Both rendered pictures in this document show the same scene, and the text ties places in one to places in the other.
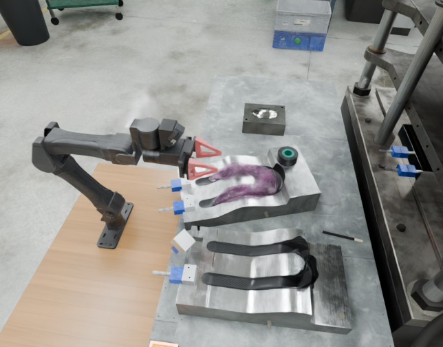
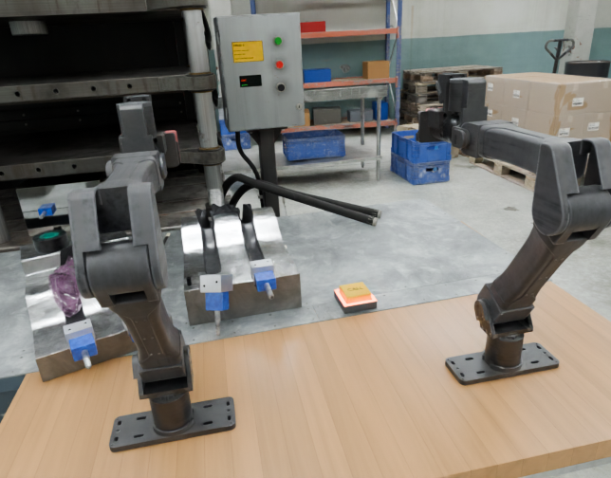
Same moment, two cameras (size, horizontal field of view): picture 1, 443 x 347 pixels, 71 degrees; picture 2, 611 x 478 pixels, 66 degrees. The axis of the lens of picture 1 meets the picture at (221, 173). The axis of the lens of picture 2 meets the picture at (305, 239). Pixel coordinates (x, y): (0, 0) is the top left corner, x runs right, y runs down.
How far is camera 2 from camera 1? 1.28 m
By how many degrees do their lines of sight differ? 85
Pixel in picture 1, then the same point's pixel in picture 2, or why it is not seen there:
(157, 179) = (38, 413)
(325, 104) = not seen: outside the picture
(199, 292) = (278, 264)
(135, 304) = (310, 341)
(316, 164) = not seen: hidden behind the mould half
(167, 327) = (321, 309)
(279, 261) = (224, 225)
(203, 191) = (102, 315)
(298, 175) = not seen: hidden behind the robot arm
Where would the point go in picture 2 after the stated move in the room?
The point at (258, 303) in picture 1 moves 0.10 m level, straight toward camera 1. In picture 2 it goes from (271, 236) to (308, 233)
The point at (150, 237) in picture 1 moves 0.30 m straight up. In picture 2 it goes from (196, 369) to (173, 226)
